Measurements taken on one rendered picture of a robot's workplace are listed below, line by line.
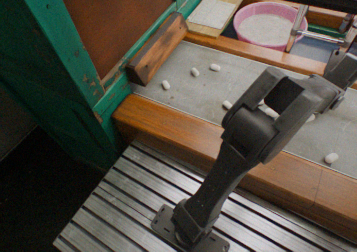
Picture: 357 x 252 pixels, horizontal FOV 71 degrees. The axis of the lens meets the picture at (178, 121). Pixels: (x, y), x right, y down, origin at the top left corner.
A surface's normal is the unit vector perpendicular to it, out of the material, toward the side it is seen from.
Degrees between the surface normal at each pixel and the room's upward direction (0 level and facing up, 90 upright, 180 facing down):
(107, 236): 0
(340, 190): 0
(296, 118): 28
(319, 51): 0
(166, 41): 66
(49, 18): 90
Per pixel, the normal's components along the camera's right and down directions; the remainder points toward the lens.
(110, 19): 0.88, 0.35
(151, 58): 0.78, 0.11
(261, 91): -0.44, -0.23
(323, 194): -0.07, -0.55
